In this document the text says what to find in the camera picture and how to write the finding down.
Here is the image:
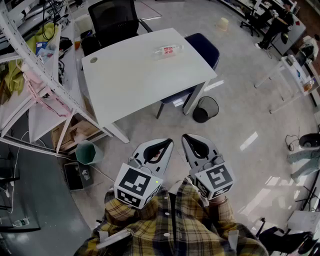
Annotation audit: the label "clear plastic bottle red label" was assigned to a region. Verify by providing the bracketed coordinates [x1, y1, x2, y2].
[152, 44, 185, 61]

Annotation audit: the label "black swivel chair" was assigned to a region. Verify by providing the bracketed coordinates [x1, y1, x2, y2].
[239, 12, 262, 38]

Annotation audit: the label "yellow plaid shirt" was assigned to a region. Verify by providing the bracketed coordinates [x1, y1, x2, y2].
[73, 178, 270, 256]

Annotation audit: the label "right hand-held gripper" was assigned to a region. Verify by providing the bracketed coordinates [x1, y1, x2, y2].
[181, 134, 236, 201]

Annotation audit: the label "white side table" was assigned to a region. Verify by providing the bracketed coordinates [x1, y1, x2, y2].
[254, 55, 320, 115]

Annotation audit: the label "black cable bundle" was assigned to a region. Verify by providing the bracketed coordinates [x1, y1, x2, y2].
[41, 0, 69, 41]

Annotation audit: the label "black floor cable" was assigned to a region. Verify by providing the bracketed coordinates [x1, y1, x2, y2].
[285, 127, 301, 152]

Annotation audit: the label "pink bag with strap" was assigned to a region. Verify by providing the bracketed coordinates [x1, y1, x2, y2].
[21, 62, 73, 118]

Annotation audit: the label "white metal shelf rack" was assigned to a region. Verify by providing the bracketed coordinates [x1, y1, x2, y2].
[0, 0, 113, 154]

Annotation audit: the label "amber jar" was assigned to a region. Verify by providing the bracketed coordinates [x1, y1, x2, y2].
[302, 79, 315, 93]

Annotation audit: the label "grey floor machine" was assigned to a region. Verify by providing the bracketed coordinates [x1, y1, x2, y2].
[286, 133, 320, 184]

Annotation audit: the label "person's left forearm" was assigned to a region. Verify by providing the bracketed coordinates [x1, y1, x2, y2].
[104, 188, 141, 222]

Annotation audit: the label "dark blue chair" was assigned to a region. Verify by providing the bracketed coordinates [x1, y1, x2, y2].
[156, 32, 221, 120]

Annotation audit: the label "beige plastic stool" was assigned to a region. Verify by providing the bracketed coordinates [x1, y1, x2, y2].
[216, 17, 230, 33]

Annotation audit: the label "yellow-green cloth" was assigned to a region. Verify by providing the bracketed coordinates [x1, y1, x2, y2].
[0, 59, 26, 106]
[26, 22, 60, 55]

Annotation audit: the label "brown cardboard boxes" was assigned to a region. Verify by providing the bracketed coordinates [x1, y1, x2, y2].
[51, 116, 101, 152]

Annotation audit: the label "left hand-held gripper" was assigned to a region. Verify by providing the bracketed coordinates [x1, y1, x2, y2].
[114, 138, 174, 210]

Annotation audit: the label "white chest device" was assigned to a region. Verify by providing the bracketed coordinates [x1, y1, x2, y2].
[96, 228, 133, 250]

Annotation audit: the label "black mesh waste bin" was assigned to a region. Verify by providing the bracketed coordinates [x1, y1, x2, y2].
[192, 96, 220, 124]

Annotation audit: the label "clear water bottle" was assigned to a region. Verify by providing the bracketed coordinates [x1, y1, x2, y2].
[12, 217, 31, 228]

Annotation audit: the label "black mesh office chair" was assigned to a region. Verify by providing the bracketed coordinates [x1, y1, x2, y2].
[81, 0, 153, 57]

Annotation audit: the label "person's right forearm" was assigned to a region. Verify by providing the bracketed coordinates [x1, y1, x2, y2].
[203, 196, 237, 233]

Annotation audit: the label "green paper bin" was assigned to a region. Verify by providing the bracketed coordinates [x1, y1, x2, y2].
[74, 139, 105, 166]

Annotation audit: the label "black tripod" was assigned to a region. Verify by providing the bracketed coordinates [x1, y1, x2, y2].
[294, 172, 320, 212]

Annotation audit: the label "blue packet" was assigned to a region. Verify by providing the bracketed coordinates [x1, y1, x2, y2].
[35, 41, 50, 57]

